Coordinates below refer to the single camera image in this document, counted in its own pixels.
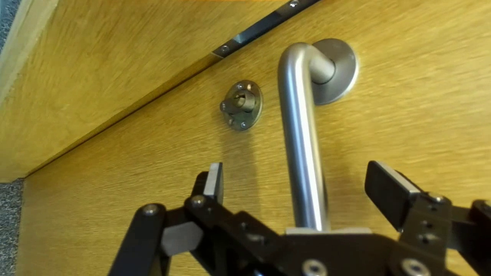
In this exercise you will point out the dark metal latch plate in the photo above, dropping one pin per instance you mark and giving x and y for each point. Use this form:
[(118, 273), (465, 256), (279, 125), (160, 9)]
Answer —
[(255, 30)]

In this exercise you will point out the silver door lock cylinder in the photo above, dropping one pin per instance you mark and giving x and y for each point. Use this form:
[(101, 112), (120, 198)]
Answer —
[(241, 104)]

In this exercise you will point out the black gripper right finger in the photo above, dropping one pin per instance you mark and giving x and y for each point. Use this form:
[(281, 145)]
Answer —
[(423, 224)]

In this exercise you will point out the light wooden door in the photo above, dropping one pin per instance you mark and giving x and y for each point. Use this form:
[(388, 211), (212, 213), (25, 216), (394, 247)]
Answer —
[(127, 178)]

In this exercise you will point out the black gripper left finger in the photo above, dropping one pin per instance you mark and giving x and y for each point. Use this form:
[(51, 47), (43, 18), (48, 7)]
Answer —
[(215, 230)]

